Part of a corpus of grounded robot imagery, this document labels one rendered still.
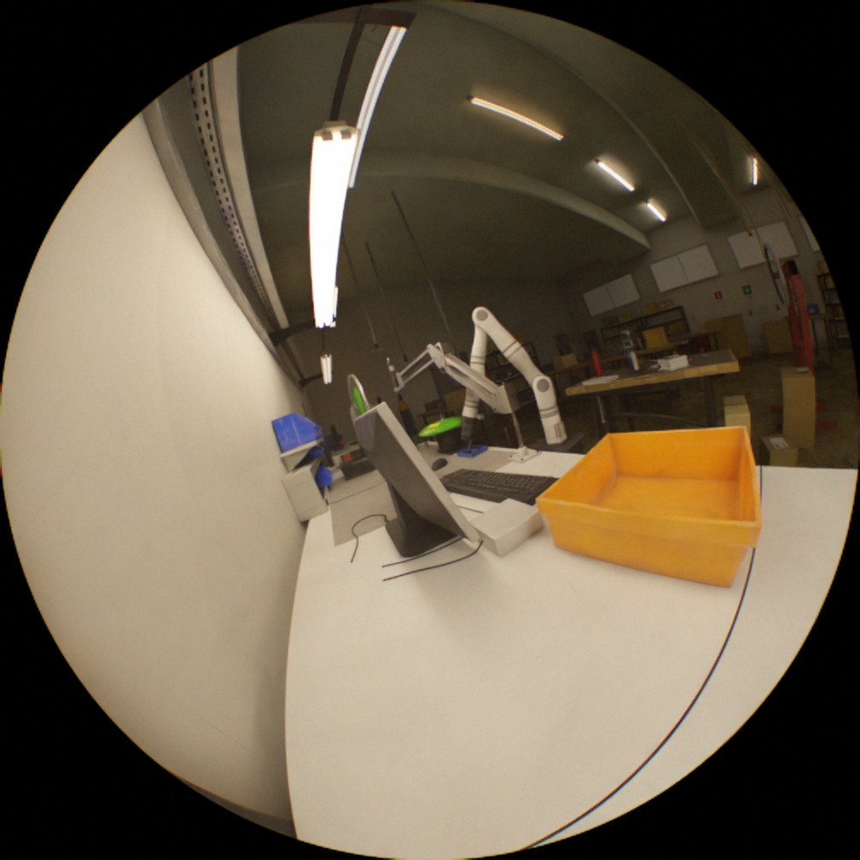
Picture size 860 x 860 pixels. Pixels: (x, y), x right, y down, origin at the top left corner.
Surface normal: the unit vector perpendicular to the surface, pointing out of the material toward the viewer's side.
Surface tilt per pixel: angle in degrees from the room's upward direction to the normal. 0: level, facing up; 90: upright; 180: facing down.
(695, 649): 0
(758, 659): 0
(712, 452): 86
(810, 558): 0
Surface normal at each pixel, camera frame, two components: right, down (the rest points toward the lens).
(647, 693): -0.32, -0.94
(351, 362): 0.36, 0.00
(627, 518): -0.83, 0.33
